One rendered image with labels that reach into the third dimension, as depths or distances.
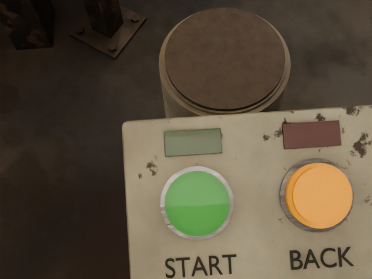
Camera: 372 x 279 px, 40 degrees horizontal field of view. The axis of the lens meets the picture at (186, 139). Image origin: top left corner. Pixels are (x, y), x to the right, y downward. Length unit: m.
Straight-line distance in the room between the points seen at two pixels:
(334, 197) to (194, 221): 0.09
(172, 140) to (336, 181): 0.10
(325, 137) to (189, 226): 0.10
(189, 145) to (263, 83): 0.15
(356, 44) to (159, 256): 0.89
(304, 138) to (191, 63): 0.17
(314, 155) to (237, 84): 0.14
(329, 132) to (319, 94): 0.74
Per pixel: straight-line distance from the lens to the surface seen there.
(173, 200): 0.31
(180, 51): 0.47
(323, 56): 1.12
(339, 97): 1.08
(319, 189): 0.32
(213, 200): 0.31
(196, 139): 0.32
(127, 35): 1.12
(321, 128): 0.33
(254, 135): 0.33
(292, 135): 0.33
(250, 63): 0.47
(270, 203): 0.33
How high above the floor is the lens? 0.91
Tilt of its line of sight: 66 degrees down
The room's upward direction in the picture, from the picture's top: 4 degrees counter-clockwise
